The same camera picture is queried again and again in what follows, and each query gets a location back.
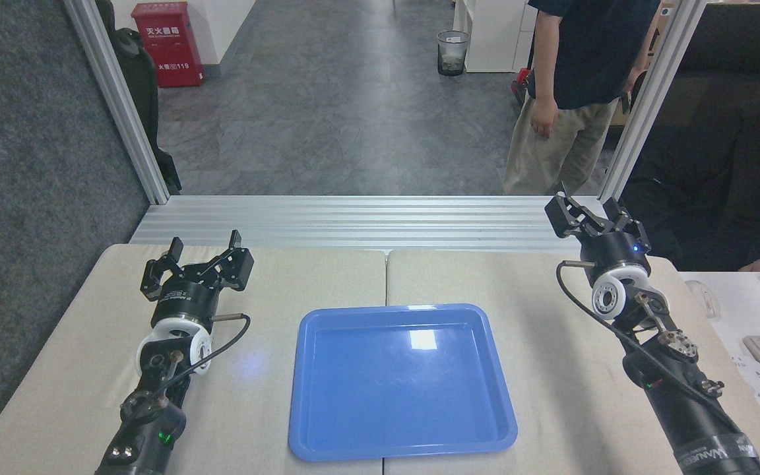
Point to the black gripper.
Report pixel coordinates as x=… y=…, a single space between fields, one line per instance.
x=614 y=252
x=189 y=302

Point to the blue plastic tray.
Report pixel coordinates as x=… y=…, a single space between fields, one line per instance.
x=400 y=382

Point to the standing person's hand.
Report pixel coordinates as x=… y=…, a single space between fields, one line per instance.
x=543 y=119

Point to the white computer mouse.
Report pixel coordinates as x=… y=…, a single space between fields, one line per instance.
x=703 y=298

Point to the seated person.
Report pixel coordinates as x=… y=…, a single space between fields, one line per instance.
x=736 y=185

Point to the small red object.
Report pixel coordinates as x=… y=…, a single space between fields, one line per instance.
x=520 y=84

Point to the standing person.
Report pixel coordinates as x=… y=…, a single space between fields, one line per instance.
x=584 y=59

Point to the white desk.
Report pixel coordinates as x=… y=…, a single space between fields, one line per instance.
x=743 y=316

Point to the black bag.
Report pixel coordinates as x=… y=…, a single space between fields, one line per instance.
x=139 y=86

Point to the white cabinet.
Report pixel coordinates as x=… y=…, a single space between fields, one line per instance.
x=492 y=33

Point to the grey trash bin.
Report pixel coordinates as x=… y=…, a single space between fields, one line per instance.
x=452 y=53

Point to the red fire extinguisher box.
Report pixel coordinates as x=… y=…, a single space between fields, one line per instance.
x=167 y=43

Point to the black office chair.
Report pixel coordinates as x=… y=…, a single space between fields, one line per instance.
x=743 y=46

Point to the white power strip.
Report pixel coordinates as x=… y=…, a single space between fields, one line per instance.
x=759 y=386

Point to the silver aluminium post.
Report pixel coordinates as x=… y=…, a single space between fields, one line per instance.
x=119 y=99
x=650 y=99

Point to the silver aluminium rail platform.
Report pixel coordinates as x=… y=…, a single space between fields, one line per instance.
x=353 y=224

